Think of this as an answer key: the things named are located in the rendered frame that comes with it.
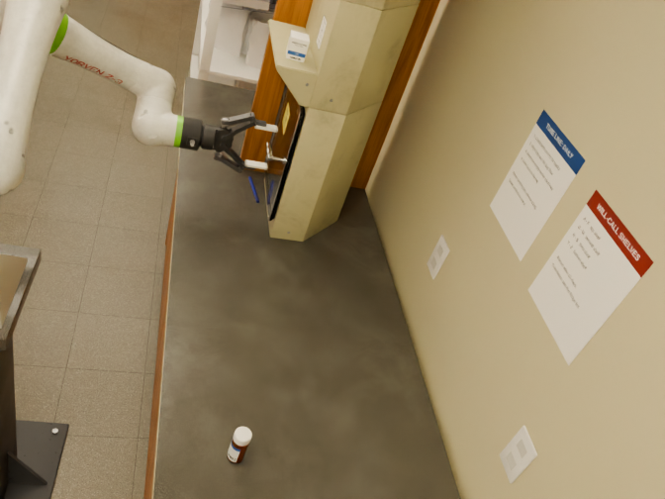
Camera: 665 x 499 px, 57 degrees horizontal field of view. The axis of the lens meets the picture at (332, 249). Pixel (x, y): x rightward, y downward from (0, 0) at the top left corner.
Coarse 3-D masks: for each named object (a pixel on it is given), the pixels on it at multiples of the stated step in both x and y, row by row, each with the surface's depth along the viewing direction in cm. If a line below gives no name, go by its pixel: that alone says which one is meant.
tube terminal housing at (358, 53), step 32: (320, 0) 173; (352, 32) 157; (384, 32) 162; (320, 64) 163; (352, 64) 163; (384, 64) 173; (320, 96) 168; (352, 96) 169; (320, 128) 174; (352, 128) 181; (320, 160) 181; (352, 160) 195; (288, 192) 187; (320, 192) 189; (288, 224) 195; (320, 224) 204
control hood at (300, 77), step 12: (276, 24) 182; (288, 24) 185; (276, 36) 175; (288, 36) 178; (276, 48) 169; (276, 60) 162; (288, 60) 164; (312, 60) 169; (288, 72) 162; (300, 72) 162; (312, 72) 163; (288, 84) 164; (300, 84) 164; (312, 84) 165; (300, 96) 167
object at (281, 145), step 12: (288, 96) 192; (300, 108) 172; (288, 120) 187; (300, 120) 172; (288, 132) 184; (276, 144) 200; (288, 144) 182; (288, 156) 180; (276, 168) 194; (276, 180) 192; (276, 192) 189; (276, 204) 190
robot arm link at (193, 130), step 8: (184, 120) 177; (192, 120) 179; (200, 120) 180; (184, 128) 176; (192, 128) 177; (200, 128) 178; (184, 136) 177; (192, 136) 177; (200, 136) 178; (184, 144) 178; (192, 144) 177; (200, 144) 181
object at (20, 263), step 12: (0, 264) 133; (12, 264) 144; (24, 264) 157; (0, 276) 135; (12, 276) 146; (0, 288) 136; (12, 288) 148; (0, 300) 138; (0, 312) 140; (0, 324) 142
